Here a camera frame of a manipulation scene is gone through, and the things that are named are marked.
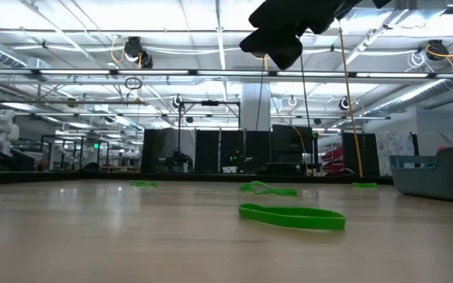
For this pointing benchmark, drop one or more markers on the green rubber band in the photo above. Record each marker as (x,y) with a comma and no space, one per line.
(364,184)
(293,220)
(285,192)
(144,184)

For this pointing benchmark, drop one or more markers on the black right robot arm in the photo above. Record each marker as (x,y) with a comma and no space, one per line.
(381,3)

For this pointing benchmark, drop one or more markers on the white square pillar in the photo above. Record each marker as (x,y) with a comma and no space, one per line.
(256,110)

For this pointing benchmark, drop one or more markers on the black partition panel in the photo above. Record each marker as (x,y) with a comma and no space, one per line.
(368,153)
(153,149)
(285,141)
(250,145)
(207,151)

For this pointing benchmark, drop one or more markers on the red machine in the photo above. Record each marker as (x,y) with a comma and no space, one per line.
(332,159)

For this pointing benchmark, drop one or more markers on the long light strip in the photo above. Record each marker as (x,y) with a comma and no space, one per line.
(152,72)

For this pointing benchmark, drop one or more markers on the white speckled panel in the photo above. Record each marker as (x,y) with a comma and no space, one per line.
(393,145)

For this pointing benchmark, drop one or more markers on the dark blue plastic basket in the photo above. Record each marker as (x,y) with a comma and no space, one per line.
(439,177)

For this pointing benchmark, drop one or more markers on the white robot statue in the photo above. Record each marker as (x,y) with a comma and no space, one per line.
(2,133)

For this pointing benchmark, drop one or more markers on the black gantry frame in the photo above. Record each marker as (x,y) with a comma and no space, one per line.
(210,103)

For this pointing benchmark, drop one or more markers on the black frame workstation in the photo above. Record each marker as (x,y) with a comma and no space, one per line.
(73,136)

